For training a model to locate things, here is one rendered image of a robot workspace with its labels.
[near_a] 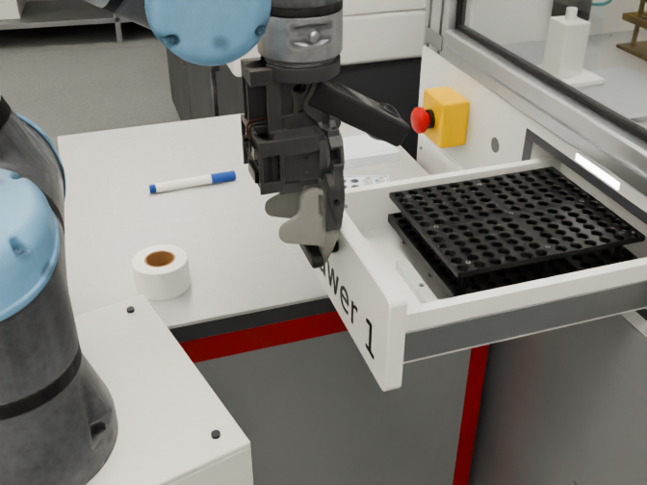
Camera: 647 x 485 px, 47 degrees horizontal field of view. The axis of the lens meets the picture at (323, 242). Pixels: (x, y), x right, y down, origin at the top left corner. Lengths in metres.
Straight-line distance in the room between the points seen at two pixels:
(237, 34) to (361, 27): 1.13
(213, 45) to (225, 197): 0.72
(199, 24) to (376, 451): 0.85
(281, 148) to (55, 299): 0.24
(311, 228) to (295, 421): 0.43
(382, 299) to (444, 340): 0.09
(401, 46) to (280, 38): 1.01
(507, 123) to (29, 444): 0.72
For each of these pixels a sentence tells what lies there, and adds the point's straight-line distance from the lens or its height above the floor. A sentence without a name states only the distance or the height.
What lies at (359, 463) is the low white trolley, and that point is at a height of 0.42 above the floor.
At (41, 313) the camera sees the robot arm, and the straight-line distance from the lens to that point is 0.56.
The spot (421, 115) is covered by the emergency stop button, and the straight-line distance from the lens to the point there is 1.13.
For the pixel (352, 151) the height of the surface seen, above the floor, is 0.78.
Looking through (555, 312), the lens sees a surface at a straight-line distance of 0.78.
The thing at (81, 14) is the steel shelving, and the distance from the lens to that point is 4.69.
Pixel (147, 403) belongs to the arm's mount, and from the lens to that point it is 0.70.
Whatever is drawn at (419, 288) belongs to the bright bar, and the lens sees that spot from 0.81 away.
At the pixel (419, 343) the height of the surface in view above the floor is 0.86.
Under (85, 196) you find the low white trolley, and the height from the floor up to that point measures 0.76.
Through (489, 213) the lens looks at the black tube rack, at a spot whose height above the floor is 0.90.
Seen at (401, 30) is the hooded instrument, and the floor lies 0.87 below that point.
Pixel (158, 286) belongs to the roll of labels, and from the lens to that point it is 0.94.
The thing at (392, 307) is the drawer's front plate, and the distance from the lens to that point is 0.65.
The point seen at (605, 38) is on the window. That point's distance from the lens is 0.90.
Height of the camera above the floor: 1.32
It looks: 32 degrees down
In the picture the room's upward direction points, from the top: straight up
